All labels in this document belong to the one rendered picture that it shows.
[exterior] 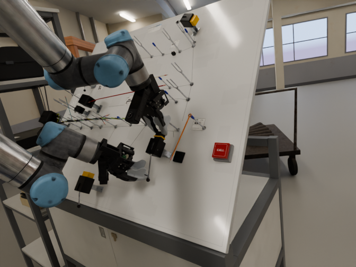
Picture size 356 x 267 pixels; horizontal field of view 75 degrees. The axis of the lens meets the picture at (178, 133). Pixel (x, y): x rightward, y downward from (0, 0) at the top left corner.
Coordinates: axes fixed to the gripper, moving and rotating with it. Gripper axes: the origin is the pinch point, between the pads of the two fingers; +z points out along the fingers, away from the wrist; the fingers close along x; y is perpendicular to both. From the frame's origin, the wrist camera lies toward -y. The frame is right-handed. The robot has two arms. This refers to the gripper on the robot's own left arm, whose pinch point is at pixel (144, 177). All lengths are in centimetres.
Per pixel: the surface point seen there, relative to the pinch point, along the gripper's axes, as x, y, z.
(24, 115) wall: 375, -305, -59
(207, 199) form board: -15.1, 14.4, 12.7
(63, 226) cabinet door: 22, -76, -1
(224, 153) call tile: -7.4, 27.2, 10.4
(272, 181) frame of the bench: 7, 20, 58
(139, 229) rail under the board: -12.3, -11.8, 5.3
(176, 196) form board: -9.1, 5.3, 8.8
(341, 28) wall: 766, 339, 702
